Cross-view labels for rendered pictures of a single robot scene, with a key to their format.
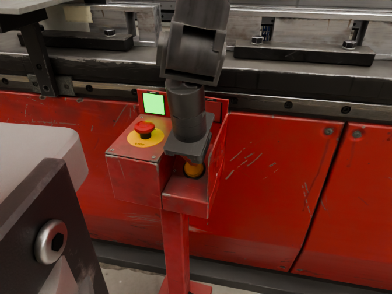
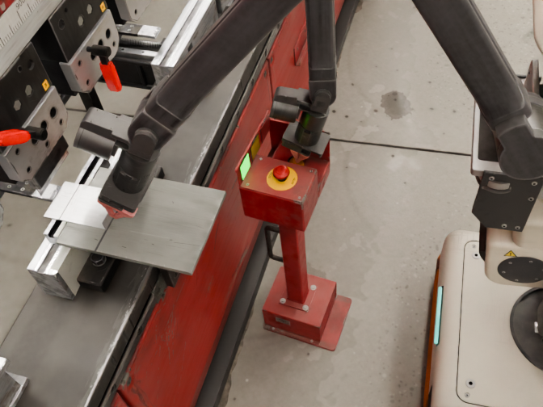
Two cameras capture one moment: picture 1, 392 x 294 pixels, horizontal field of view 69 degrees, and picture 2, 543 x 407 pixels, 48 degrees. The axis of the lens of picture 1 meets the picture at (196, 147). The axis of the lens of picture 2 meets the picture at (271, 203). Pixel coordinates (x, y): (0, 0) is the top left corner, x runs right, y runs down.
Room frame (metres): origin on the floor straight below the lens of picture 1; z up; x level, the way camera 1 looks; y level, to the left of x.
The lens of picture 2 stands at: (0.32, 0.98, 1.88)
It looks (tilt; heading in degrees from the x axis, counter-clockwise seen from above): 53 degrees down; 282
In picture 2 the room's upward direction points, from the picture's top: 8 degrees counter-clockwise
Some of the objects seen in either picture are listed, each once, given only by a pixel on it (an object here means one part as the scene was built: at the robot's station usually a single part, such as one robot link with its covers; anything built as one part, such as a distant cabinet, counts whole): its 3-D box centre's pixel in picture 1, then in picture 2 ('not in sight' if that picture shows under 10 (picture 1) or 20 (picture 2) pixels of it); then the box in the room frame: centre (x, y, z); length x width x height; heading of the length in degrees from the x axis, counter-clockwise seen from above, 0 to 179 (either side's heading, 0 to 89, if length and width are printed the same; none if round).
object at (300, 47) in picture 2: not in sight; (303, 43); (0.48, -0.63, 0.58); 0.15 x 0.02 x 0.07; 79
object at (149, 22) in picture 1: (89, 21); (96, 203); (0.83, 0.29, 0.92); 0.39 x 0.06 x 0.10; 79
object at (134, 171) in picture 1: (170, 150); (285, 170); (0.47, 0.05, 0.75); 0.20 x 0.16 x 0.18; 74
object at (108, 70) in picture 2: not in sight; (105, 69); (0.74, 0.20, 1.20); 0.04 x 0.02 x 0.10; 169
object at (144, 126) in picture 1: (144, 131); (281, 175); (0.47, 0.10, 0.79); 0.04 x 0.04 x 0.04
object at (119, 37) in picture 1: (75, 39); (124, 223); (0.77, 0.31, 0.89); 0.30 x 0.05 x 0.03; 79
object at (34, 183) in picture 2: not in sight; (44, 157); (0.84, 0.34, 1.13); 0.10 x 0.02 x 0.10; 79
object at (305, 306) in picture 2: not in sight; (298, 294); (0.47, 0.05, 0.13); 0.10 x 0.10 x 0.01; 74
